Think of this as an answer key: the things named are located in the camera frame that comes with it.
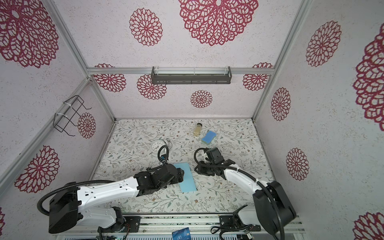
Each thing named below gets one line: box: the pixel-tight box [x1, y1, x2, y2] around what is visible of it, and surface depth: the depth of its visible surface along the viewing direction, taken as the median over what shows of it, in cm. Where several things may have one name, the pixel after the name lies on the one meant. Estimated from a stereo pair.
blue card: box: [171, 227, 192, 240], surface depth 73 cm
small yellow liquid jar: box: [193, 123, 203, 137], surface depth 112 cm
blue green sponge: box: [201, 130, 217, 146], surface depth 112 cm
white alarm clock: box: [150, 139, 173, 156], surface depth 102 cm
